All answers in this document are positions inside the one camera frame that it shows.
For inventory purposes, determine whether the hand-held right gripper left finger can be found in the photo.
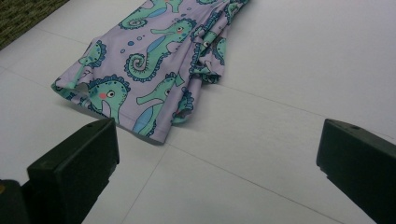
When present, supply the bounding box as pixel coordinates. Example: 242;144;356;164
26;117;120;224

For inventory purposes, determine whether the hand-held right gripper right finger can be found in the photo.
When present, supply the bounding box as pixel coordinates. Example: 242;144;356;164
316;118;396;224

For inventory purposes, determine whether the lilac seahorse print garment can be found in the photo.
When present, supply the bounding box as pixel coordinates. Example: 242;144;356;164
50;0;250;144

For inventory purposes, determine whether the dark woven carpet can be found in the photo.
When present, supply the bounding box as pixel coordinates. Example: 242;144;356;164
0;0;70;50

